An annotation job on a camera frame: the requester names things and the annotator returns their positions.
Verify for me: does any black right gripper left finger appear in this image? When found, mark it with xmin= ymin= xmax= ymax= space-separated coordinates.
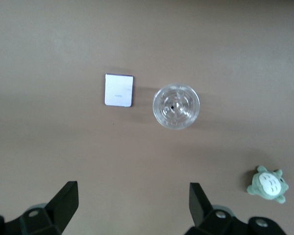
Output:
xmin=4 ymin=181 xmax=79 ymax=235

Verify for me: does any green Totoro plush toy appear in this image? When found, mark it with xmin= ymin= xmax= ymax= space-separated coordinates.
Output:
xmin=246 ymin=165 xmax=290 ymax=204

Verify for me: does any white folded flip phone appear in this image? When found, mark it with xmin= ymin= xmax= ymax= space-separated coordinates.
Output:
xmin=103 ymin=72 xmax=135 ymax=108

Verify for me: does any clear glass cup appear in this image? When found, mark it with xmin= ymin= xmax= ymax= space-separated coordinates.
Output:
xmin=152 ymin=83 xmax=201 ymax=130

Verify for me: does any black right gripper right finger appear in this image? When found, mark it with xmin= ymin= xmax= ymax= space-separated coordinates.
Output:
xmin=185 ymin=182 xmax=251 ymax=235

